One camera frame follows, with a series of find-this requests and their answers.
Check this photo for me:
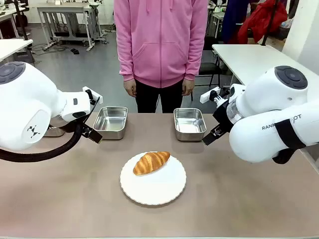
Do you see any golden croissant bread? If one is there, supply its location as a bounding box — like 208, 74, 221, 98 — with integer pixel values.
133, 151, 171, 177

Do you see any white scalloped plate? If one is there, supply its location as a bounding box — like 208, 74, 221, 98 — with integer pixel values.
119, 151, 187, 206

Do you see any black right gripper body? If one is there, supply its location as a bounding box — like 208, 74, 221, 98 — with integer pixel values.
212, 99, 234, 133

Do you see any person in pink hoodie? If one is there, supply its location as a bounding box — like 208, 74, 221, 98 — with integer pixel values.
113, 0, 209, 114

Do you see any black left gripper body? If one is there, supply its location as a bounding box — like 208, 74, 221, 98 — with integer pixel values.
80, 96, 101, 137

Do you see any black braided cable sleeve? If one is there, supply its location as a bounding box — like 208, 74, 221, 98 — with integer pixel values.
0, 121, 84, 163

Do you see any person's left forearm pink sleeve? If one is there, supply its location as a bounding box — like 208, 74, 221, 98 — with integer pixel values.
183, 37, 208, 82

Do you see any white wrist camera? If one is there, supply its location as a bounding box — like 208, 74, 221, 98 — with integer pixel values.
200, 87, 221, 103
82, 86, 104, 104

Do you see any black strap on arm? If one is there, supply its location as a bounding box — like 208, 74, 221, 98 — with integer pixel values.
281, 119, 307, 150

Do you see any large white side table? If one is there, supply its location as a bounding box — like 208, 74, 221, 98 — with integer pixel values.
211, 44, 285, 87

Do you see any person's right forearm pink sleeve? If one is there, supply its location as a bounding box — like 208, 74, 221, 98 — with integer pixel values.
118, 37, 137, 82

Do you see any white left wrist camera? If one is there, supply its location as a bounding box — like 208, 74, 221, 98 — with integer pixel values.
82, 86, 104, 104

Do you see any person's right hand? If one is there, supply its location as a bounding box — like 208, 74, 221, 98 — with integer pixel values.
124, 79, 137, 97

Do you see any dark storage basket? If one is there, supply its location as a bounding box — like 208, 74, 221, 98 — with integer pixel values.
278, 21, 291, 40

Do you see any small white side table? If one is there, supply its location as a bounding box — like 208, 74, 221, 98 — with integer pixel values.
0, 39, 34, 63

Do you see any black chair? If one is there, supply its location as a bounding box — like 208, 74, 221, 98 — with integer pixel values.
198, 36, 223, 100

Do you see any black stand pole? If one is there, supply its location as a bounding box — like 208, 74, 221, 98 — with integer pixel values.
13, 0, 29, 40
260, 0, 279, 47

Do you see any person's left hand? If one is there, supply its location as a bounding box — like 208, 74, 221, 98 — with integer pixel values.
181, 79, 194, 97

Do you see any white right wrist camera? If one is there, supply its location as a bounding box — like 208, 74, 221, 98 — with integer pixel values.
200, 87, 221, 103

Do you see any grey workbench with legs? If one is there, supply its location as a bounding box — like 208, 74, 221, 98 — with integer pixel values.
36, 2, 103, 52

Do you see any stainless steel rectangular container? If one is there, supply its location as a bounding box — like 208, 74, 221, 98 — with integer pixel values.
92, 106, 129, 140
173, 108, 207, 142
43, 124, 66, 138

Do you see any purple garment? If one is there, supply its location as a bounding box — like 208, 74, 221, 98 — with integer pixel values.
221, 0, 252, 45

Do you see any red jacket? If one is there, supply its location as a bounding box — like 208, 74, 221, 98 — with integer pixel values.
238, 0, 289, 45

